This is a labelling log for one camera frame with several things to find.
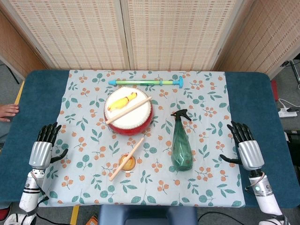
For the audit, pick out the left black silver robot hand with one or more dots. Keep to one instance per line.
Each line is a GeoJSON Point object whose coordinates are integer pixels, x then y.
{"type": "Point", "coordinates": [40, 153]}

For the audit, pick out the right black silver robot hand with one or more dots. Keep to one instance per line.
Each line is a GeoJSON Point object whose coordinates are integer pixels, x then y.
{"type": "Point", "coordinates": [250, 154]}

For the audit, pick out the bare person hand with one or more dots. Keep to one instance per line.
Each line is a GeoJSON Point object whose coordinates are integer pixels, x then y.
{"type": "Point", "coordinates": [8, 111]}

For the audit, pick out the green spray bottle black trigger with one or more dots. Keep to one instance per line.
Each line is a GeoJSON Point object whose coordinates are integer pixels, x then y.
{"type": "Point", "coordinates": [181, 145]}

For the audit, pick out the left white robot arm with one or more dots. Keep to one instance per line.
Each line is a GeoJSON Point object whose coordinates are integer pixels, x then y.
{"type": "Point", "coordinates": [29, 194]}

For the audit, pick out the black stand leg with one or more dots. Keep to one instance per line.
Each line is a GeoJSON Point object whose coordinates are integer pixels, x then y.
{"type": "Point", "coordinates": [11, 72]}

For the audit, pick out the black box device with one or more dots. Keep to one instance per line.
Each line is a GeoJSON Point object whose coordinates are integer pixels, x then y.
{"type": "Point", "coordinates": [293, 138]}

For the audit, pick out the blue table cover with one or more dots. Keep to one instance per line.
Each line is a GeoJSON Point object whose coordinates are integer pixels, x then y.
{"type": "Point", "coordinates": [257, 105]}

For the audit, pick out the white power strip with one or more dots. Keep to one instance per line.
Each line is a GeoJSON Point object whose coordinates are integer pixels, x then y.
{"type": "Point", "coordinates": [286, 114]}

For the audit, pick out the red flat object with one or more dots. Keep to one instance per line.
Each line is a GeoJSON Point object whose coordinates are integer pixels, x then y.
{"type": "Point", "coordinates": [274, 90]}

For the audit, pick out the orange box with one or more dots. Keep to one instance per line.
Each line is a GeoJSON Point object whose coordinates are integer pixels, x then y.
{"type": "Point", "coordinates": [93, 221]}

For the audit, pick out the wooden drumstick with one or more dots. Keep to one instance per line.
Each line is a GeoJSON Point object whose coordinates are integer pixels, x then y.
{"type": "Point", "coordinates": [131, 152]}
{"type": "Point", "coordinates": [127, 110]}

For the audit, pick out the orange jelly cup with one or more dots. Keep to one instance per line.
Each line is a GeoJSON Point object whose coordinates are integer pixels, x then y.
{"type": "Point", "coordinates": [131, 164]}

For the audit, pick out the red drum white skin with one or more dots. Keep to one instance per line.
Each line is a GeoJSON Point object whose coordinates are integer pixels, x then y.
{"type": "Point", "coordinates": [131, 127]}

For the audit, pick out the floral printed tablecloth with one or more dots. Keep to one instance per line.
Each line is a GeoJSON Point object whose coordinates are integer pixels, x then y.
{"type": "Point", "coordinates": [161, 187]}

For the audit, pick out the yellow rubber chicken toy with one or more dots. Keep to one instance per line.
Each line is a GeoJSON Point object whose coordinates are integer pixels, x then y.
{"type": "Point", "coordinates": [120, 102]}

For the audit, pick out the black metal stand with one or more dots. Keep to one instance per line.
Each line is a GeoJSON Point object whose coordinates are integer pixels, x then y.
{"type": "Point", "coordinates": [293, 68]}

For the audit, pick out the green blue water squirter toy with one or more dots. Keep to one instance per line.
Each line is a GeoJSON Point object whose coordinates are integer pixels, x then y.
{"type": "Point", "coordinates": [136, 82]}

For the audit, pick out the blue padded seat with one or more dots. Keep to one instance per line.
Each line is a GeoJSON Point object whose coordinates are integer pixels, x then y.
{"type": "Point", "coordinates": [147, 214]}

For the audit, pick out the bamboo folding screen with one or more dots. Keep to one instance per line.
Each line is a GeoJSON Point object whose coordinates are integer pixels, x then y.
{"type": "Point", "coordinates": [164, 35]}

